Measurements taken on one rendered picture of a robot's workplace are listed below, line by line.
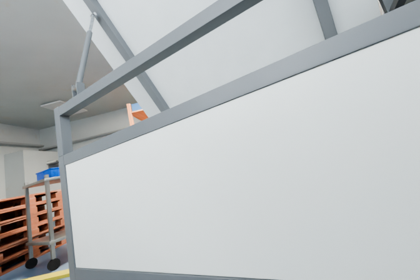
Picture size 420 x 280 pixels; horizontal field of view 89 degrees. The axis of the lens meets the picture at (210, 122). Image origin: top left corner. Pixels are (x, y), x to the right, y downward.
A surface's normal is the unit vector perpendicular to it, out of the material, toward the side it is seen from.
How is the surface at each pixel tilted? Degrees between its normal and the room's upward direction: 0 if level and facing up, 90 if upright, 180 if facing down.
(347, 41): 90
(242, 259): 90
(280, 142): 90
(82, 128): 90
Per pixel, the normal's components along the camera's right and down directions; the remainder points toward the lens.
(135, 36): -0.28, 0.53
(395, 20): -0.51, -0.04
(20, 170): -0.08, -0.18
